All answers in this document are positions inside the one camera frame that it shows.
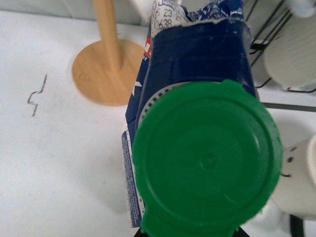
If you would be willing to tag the blue white milk carton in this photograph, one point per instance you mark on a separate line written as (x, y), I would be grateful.
(202, 155)

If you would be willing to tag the cream smiley mug black handle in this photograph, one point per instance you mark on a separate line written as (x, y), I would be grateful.
(295, 193)

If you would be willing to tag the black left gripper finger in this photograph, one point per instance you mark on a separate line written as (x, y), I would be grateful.
(139, 233)

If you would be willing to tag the cream ribbed mug left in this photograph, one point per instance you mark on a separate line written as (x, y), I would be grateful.
(290, 59)

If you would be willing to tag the black wire cup rack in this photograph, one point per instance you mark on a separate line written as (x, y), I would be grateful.
(266, 18)

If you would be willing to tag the wooden mug tree stand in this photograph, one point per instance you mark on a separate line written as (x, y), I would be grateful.
(105, 71)

